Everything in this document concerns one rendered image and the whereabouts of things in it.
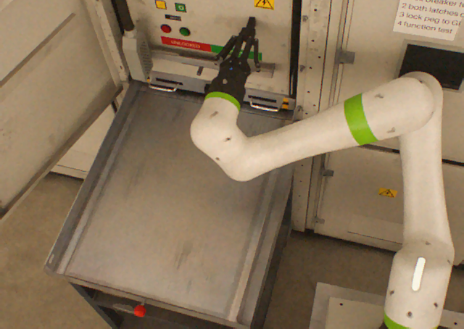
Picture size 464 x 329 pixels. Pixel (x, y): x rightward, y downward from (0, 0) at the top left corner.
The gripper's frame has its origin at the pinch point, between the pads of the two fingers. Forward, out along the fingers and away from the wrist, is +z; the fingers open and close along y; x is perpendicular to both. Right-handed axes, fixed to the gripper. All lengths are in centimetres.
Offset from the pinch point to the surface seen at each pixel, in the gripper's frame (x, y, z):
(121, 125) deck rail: -38, -41, -16
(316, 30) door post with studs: 4.0, 18.4, -0.5
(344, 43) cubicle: 3.2, 26.0, -2.6
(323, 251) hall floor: -123, 31, -7
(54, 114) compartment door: -24, -57, -24
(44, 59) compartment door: -2, -54, -20
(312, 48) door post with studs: -2.8, 17.8, -0.5
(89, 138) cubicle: -76, -71, -2
